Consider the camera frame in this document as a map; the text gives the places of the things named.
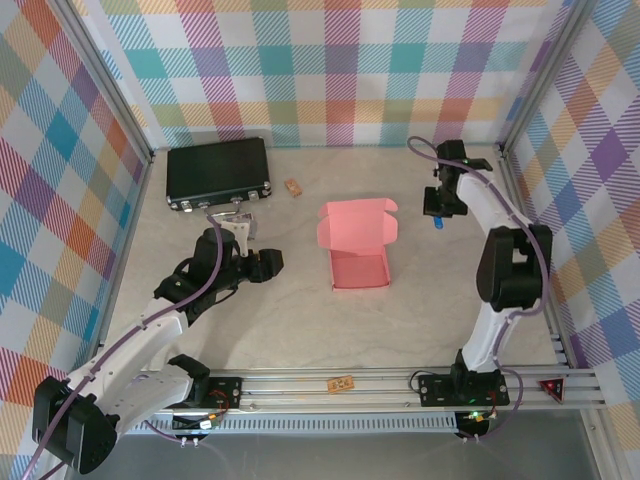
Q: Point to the aluminium side rail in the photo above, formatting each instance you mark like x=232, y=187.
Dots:
x=560, y=340
x=126, y=250

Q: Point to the aluminium rail with arm bases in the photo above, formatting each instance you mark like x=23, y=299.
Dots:
x=380, y=395

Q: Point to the grey metal panel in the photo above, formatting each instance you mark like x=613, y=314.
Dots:
x=325, y=455

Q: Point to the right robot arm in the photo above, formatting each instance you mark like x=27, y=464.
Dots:
x=515, y=270

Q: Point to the flat printed wooden tag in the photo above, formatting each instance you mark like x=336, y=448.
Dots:
x=340, y=385

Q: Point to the black briefcase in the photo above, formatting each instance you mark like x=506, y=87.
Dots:
x=215, y=170

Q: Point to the blue key tag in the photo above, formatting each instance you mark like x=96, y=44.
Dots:
x=438, y=223

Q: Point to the small printed wooden block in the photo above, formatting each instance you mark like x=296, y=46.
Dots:
x=293, y=188

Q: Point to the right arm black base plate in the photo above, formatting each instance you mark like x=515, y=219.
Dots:
x=435, y=392

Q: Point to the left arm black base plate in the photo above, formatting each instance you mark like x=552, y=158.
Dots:
x=225, y=390

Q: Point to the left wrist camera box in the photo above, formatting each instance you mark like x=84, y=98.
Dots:
x=239, y=231

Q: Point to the pink paper box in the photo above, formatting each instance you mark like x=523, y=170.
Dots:
x=357, y=270

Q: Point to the aluminium frame post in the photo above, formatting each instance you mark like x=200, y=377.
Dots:
x=540, y=75
x=110, y=85

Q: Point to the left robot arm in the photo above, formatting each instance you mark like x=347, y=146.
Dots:
x=125, y=360

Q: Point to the red triangle button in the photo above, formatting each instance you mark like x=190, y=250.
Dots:
x=551, y=387

